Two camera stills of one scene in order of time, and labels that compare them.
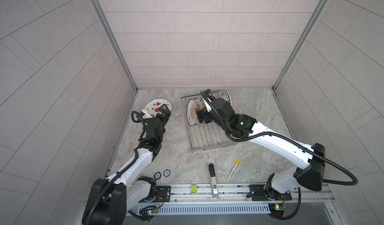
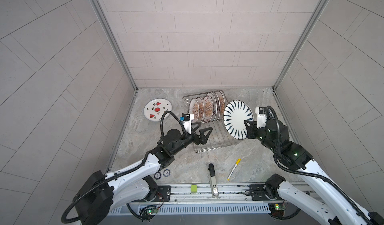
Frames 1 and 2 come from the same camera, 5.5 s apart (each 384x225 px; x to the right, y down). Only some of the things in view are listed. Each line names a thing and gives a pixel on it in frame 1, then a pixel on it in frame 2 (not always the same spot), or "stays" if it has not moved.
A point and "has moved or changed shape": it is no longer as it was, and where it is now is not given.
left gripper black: (163, 119) -> (205, 139)
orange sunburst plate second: (198, 106) stays
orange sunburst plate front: (191, 113) stays
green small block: (193, 188) stays
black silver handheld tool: (214, 187) stays
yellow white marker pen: (237, 163) stays
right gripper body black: (207, 116) -> (261, 134)
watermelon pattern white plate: (153, 104) stays
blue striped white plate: (225, 95) has moved or changed shape
